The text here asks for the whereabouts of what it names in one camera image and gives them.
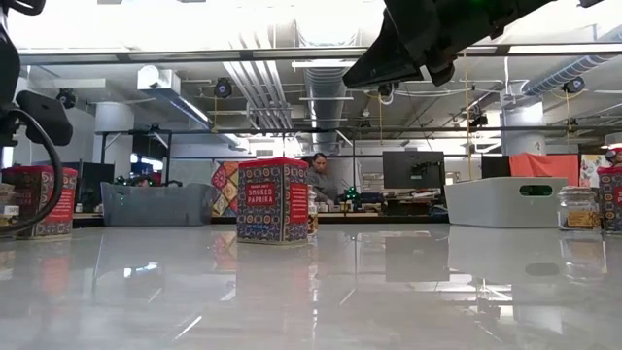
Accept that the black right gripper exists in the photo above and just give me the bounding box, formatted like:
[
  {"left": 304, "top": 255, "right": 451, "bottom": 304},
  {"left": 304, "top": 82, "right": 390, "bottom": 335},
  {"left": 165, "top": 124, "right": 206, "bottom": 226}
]
[{"left": 342, "top": 0, "right": 555, "bottom": 88}]

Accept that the smoked paprika tin red lid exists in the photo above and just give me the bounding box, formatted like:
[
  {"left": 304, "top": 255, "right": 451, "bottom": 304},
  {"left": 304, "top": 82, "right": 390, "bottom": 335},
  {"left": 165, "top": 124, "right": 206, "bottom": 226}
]
[
  {"left": 236, "top": 157, "right": 310, "bottom": 246},
  {"left": 597, "top": 166, "right": 622, "bottom": 235},
  {"left": 1, "top": 165, "right": 79, "bottom": 240}
]

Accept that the glass spice jar cork lid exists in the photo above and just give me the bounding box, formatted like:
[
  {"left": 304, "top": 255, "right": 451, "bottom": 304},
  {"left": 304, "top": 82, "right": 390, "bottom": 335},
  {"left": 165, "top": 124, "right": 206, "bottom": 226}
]
[
  {"left": 557, "top": 186, "right": 602, "bottom": 231},
  {"left": 0, "top": 183, "right": 21, "bottom": 232},
  {"left": 307, "top": 184, "right": 320, "bottom": 238}
]

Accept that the black computer monitor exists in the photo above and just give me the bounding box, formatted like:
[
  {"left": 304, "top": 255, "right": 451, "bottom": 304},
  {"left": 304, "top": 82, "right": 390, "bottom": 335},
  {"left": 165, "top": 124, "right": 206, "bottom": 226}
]
[{"left": 382, "top": 150, "right": 446, "bottom": 191}]

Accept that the white round column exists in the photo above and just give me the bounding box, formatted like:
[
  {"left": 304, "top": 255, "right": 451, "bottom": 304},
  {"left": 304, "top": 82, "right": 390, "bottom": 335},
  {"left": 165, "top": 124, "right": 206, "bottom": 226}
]
[
  {"left": 94, "top": 101, "right": 135, "bottom": 181},
  {"left": 500, "top": 104, "right": 546, "bottom": 157}
]

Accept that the black flat panel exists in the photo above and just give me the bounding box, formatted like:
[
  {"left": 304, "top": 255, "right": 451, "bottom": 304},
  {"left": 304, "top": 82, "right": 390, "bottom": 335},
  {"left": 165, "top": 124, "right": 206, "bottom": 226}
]
[{"left": 480, "top": 155, "right": 511, "bottom": 180}]

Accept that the white ceiling unit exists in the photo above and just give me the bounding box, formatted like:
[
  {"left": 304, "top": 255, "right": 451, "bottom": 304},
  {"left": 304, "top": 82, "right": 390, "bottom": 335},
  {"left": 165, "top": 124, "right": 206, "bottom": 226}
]
[{"left": 136, "top": 65, "right": 182, "bottom": 94}]

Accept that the white plastic bin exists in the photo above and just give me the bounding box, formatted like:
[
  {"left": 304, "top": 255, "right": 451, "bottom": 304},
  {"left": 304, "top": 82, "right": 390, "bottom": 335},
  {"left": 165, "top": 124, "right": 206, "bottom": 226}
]
[{"left": 444, "top": 176, "right": 569, "bottom": 228}]

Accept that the orange cloth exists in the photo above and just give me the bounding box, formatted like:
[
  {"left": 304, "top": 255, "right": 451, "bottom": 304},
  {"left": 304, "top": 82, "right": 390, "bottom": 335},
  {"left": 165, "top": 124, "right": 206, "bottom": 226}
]
[{"left": 508, "top": 153, "right": 580, "bottom": 179}]

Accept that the dark grey plastic bin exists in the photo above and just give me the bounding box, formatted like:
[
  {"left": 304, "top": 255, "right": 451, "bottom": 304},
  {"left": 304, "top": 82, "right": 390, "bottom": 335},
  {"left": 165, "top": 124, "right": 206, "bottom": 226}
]
[{"left": 100, "top": 182, "right": 215, "bottom": 228}]

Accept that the colourful patchwork quilt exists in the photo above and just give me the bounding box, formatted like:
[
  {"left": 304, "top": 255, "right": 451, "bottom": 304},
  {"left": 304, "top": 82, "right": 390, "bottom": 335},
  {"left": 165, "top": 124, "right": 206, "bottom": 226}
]
[{"left": 211, "top": 160, "right": 240, "bottom": 218}]

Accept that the floral patterned cloth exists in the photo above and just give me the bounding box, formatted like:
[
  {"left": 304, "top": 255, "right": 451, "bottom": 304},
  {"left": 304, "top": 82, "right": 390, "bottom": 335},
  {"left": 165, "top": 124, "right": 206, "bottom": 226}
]
[{"left": 579, "top": 154, "right": 611, "bottom": 189}]

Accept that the black ceiling camera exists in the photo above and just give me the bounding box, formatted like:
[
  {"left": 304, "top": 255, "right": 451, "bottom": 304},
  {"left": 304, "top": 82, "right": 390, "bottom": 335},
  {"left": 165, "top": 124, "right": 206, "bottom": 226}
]
[
  {"left": 377, "top": 82, "right": 400, "bottom": 106},
  {"left": 213, "top": 77, "right": 233, "bottom": 99},
  {"left": 562, "top": 76, "right": 586, "bottom": 95},
  {"left": 53, "top": 87, "right": 78, "bottom": 110}
]

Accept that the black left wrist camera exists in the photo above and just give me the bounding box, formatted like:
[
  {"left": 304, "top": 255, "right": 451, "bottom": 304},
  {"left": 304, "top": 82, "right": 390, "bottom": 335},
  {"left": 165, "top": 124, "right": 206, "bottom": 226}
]
[{"left": 16, "top": 89, "right": 74, "bottom": 147}]

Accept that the silver ventilation duct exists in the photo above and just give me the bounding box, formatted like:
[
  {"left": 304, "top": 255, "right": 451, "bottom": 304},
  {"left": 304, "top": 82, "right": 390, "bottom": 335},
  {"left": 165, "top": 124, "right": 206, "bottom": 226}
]
[{"left": 303, "top": 65, "right": 352, "bottom": 153}]

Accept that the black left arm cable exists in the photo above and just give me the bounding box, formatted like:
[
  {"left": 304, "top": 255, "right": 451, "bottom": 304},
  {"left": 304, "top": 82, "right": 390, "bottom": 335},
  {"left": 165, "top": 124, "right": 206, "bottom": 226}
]
[{"left": 0, "top": 107, "right": 65, "bottom": 235}]

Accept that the black aluminium table frame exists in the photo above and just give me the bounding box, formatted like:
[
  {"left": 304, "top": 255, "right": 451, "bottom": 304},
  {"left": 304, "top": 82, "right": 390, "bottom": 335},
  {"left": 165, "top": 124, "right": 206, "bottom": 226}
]
[{"left": 72, "top": 215, "right": 451, "bottom": 227}]

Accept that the striped ceiling duct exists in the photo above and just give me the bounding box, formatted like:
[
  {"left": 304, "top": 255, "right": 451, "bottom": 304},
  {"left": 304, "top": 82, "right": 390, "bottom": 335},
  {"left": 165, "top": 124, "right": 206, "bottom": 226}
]
[{"left": 522, "top": 26, "right": 622, "bottom": 97}]

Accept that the black overhead frame bar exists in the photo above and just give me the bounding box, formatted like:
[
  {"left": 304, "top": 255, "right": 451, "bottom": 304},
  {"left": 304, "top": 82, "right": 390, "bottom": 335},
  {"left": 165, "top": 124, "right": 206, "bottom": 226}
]
[{"left": 18, "top": 46, "right": 622, "bottom": 64}]

